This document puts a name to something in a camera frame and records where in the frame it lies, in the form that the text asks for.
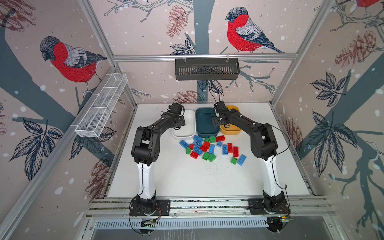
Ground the small red lego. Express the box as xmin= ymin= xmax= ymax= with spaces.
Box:
xmin=227 ymin=143 xmax=233 ymax=154

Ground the teal plastic bin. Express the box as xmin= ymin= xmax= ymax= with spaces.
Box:
xmin=196 ymin=108 xmax=220 ymax=138

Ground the yellow plastic bin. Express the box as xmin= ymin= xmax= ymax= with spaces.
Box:
xmin=220 ymin=105 xmax=242 ymax=135

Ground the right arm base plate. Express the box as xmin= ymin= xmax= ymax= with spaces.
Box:
xmin=247 ymin=191 xmax=291 ymax=215

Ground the green lego bottom pair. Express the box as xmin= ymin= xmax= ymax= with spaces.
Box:
xmin=208 ymin=154 xmax=217 ymax=163

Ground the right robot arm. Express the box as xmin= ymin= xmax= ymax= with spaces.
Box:
xmin=212 ymin=101 xmax=285 ymax=201

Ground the black hanging wire basket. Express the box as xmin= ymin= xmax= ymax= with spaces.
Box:
xmin=175 ymin=58 xmax=240 ymax=81

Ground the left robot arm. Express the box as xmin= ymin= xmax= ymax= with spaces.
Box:
xmin=131 ymin=103 xmax=186 ymax=200

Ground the red lego long right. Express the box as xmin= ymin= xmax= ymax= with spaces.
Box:
xmin=233 ymin=147 xmax=239 ymax=158

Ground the white wire mesh basket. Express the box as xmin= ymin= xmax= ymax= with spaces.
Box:
xmin=75 ymin=73 xmax=128 ymax=138

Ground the white plastic bin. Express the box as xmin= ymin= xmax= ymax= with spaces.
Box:
xmin=172 ymin=110 xmax=196 ymax=141

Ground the blue lego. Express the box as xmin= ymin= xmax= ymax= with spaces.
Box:
xmin=180 ymin=140 xmax=190 ymax=149
xmin=222 ymin=145 xmax=229 ymax=156
xmin=193 ymin=146 xmax=203 ymax=156
xmin=237 ymin=155 xmax=247 ymax=166
xmin=209 ymin=144 xmax=215 ymax=154

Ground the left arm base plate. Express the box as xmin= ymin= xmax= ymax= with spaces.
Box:
xmin=129 ymin=196 xmax=171 ymax=217

